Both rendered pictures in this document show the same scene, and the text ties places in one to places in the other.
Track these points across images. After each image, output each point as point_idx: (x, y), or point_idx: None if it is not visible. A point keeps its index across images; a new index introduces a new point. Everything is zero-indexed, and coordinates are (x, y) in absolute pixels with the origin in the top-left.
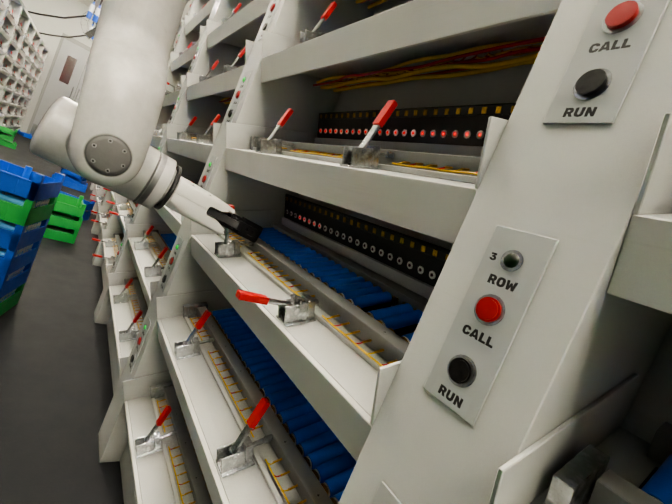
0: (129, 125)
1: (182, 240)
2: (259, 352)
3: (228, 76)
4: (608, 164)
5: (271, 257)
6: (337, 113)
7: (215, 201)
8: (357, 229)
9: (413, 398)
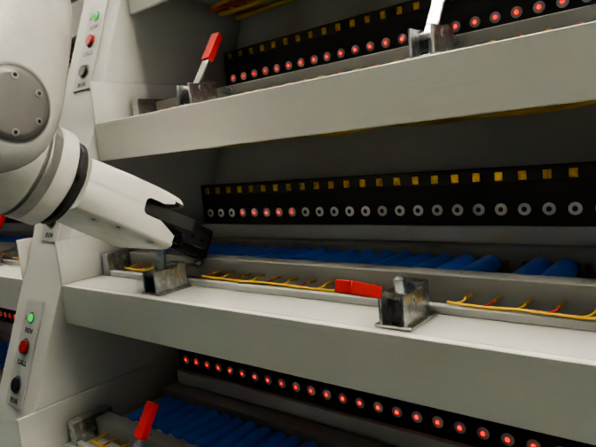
0: (41, 45)
1: (41, 302)
2: (264, 445)
3: None
4: None
5: (259, 267)
6: (262, 43)
7: (153, 188)
8: (377, 191)
9: None
